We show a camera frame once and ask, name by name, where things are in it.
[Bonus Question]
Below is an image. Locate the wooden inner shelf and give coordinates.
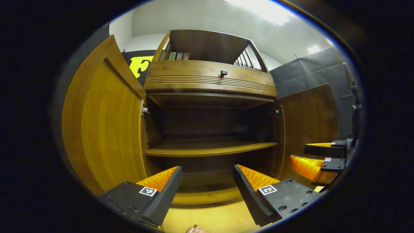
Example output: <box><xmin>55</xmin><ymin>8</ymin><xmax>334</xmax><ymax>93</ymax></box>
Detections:
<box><xmin>144</xmin><ymin>141</ymin><xmax>278</xmax><ymax>158</ymax></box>

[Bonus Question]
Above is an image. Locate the black backdrop cloth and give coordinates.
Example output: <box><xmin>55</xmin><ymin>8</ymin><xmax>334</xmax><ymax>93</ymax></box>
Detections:
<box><xmin>53</xmin><ymin>23</ymin><xmax>356</xmax><ymax>143</ymax></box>

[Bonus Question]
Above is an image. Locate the large ceiling light panel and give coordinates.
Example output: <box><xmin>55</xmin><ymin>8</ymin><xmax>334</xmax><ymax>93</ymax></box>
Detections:
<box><xmin>223</xmin><ymin>0</ymin><xmax>293</xmax><ymax>26</ymax></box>

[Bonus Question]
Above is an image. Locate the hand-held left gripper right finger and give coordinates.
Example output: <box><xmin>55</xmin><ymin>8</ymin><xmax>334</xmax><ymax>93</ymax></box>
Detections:
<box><xmin>233</xmin><ymin>164</ymin><xmax>321</xmax><ymax>227</ymax></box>

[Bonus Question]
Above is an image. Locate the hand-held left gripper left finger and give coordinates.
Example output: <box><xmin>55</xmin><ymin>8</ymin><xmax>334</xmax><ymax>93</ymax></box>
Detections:
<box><xmin>97</xmin><ymin>166</ymin><xmax>184</xmax><ymax>228</ymax></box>

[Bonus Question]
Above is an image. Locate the wooden shoe cabinet door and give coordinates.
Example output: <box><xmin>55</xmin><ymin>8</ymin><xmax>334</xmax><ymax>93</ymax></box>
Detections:
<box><xmin>275</xmin><ymin>83</ymin><xmax>339</xmax><ymax>182</ymax></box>
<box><xmin>61</xmin><ymin>35</ymin><xmax>150</xmax><ymax>195</ymax></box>

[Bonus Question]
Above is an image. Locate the wooden double-door shoe cabinet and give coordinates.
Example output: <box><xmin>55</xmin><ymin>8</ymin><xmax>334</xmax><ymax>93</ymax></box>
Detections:
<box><xmin>61</xmin><ymin>30</ymin><xmax>339</xmax><ymax>205</ymax></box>

